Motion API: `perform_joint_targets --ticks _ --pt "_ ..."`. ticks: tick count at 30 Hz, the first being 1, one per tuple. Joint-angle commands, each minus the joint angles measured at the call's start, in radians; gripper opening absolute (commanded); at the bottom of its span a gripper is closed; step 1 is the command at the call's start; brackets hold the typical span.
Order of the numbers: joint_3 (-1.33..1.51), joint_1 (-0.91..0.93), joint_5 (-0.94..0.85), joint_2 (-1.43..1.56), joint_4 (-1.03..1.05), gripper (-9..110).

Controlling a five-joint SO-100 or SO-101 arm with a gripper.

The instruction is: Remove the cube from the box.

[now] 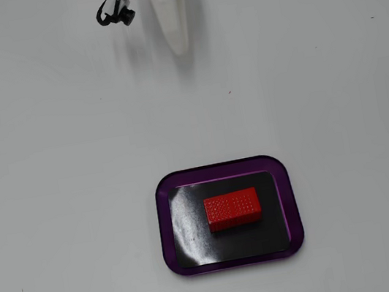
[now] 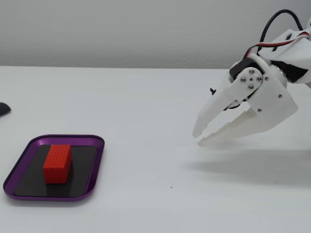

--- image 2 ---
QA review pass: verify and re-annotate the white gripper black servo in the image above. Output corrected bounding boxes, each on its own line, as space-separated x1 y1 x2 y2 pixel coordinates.
192 52 299 148

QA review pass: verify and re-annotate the red perforated cube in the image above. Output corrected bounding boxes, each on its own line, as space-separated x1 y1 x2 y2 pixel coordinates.
43 144 73 185

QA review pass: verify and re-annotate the purple metal tray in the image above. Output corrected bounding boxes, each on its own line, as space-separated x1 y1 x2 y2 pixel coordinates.
2 134 105 202

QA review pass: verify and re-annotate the black tray mat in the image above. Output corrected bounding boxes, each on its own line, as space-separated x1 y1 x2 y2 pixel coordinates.
13 145 98 198

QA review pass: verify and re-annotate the dark grey rounded object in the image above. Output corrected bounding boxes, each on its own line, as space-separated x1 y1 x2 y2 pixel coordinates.
0 102 12 117

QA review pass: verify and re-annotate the red white black servo wire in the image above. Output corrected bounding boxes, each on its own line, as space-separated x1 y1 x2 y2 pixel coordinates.
243 33 311 60

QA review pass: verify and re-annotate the black cable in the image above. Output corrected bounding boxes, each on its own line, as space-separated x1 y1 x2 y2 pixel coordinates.
260 9 305 52

